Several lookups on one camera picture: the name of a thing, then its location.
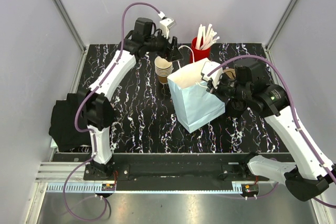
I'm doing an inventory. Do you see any white wrapped straws bundle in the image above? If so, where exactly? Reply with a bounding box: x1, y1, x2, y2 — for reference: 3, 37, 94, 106
195, 24, 220, 50

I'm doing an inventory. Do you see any red straw holder cup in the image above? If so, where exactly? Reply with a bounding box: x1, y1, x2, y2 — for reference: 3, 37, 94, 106
190, 37, 211, 63

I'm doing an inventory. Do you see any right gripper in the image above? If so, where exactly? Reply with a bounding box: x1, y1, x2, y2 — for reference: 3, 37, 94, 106
206, 72, 250, 103

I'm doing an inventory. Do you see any aluminium frame rail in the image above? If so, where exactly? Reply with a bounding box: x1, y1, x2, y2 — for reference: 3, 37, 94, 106
28, 163, 333, 223

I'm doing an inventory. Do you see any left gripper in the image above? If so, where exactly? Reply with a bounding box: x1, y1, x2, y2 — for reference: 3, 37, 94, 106
144, 28, 183, 62

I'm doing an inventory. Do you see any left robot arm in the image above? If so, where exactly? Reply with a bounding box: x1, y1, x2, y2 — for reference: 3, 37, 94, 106
75, 17, 183, 180

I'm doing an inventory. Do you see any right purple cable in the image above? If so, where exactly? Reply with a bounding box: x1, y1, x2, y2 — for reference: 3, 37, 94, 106
207, 55, 336, 206

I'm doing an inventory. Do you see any light blue paper bag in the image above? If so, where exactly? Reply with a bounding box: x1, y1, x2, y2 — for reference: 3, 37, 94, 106
167, 52, 225, 133

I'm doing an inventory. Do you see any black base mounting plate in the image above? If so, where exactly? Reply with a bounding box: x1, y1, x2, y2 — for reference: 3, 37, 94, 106
83, 153, 256, 181

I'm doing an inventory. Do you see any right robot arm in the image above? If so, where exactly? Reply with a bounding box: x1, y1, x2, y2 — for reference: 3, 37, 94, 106
201, 56, 335, 201

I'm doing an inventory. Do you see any stack of paper cups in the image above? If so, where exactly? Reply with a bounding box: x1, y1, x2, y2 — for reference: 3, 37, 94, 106
154, 56, 173, 84

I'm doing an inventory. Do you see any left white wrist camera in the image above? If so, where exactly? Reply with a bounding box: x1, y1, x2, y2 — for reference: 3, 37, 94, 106
158, 12, 176, 39

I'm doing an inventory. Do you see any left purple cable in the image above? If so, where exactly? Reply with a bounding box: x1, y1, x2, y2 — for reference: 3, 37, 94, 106
62, 2, 165, 222

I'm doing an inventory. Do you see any black cloth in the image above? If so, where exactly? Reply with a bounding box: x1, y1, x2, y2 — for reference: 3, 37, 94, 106
49, 93, 91, 152

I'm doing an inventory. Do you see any purple cable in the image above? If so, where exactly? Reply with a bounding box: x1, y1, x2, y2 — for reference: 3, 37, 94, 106
207, 55, 336, 206
62, 2, 165, 222

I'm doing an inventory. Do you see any stack of black lids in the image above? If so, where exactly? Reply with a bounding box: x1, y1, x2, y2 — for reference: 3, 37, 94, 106
225, 99, 247, 118

